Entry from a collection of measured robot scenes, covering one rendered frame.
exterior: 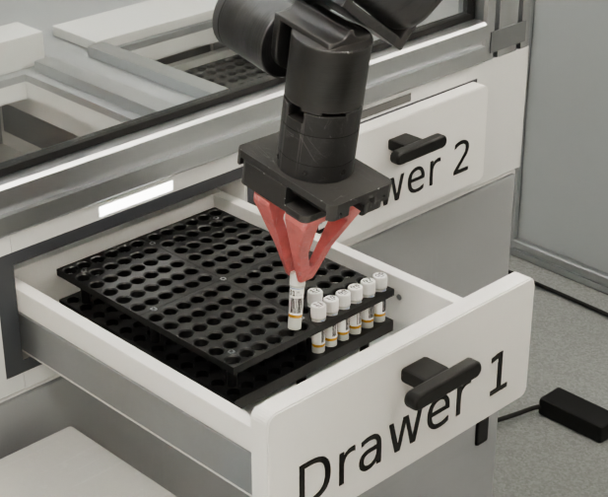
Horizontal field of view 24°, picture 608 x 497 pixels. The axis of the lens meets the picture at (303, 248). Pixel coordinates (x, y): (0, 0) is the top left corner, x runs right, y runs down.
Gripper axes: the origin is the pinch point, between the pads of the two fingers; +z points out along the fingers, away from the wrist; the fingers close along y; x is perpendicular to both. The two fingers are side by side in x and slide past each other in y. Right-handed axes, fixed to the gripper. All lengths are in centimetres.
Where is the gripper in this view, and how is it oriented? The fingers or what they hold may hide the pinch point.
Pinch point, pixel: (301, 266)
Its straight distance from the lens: 109.8
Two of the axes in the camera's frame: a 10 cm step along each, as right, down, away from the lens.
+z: -1.1, 8.3, 5.4
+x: -7.2, 3.1, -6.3
